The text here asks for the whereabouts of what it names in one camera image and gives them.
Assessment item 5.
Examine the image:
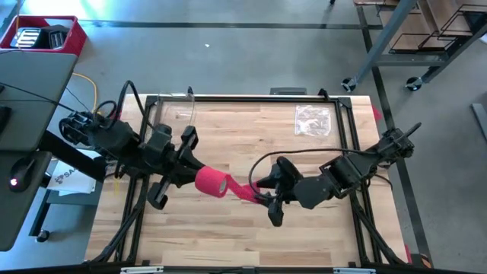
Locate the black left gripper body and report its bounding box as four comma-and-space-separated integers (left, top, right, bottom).
147, 125, 199, 211

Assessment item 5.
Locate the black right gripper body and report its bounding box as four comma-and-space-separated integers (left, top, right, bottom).
267, 156, 304, 228

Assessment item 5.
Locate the red bandage roll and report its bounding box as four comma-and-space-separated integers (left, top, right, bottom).
194, 165, 267, 205

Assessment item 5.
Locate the clear plastic bag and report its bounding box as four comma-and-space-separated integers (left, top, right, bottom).
294, 104, 332, 138

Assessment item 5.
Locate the clear plastic bin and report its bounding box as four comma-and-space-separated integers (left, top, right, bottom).
158, 91, 197, 132

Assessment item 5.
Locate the white printed paper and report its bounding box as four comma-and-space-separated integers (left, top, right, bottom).
46, 159, 97, 197

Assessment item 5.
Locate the dark grey metal plate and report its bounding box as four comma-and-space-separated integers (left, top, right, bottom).
269, 87, 307, 96

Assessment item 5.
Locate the black computer mouse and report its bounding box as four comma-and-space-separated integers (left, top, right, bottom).
8, 157, 37, 193

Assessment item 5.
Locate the dark grey side desk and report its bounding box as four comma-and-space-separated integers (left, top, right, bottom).
0, 150, 53, 253

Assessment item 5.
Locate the red plastic bin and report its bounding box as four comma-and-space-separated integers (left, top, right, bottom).
0, 14, 88, 58

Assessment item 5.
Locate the grey metal cart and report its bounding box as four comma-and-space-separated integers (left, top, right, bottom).
340, 0, 487, 93

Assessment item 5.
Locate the grey standing desk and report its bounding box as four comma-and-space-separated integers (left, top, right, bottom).
0, 51, 79, 153

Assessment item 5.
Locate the black keyboard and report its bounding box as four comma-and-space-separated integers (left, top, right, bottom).
0, 105, 12, 133

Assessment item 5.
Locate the black boxy device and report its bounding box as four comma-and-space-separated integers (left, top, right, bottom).
40, 24, 71, 50

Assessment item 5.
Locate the wooden shelf board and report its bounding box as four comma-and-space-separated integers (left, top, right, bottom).
353, 0, 487, 53

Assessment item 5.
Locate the grey metal bar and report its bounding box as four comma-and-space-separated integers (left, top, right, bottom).
470, 102, 487, 142

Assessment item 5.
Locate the silver striped device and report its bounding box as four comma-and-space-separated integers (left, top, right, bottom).
10, 27, 42, 49

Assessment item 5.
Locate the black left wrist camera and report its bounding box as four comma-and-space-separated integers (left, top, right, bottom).
145, 123, 175, 161

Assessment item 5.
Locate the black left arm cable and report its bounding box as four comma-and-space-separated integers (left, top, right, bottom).
93, 79, 157, 132

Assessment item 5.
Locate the yellow floor cable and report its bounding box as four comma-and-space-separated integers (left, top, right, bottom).
71, 72, 99, 111

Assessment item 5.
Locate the black wire rack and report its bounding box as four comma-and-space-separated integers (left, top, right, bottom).
387, 3, 487, 55

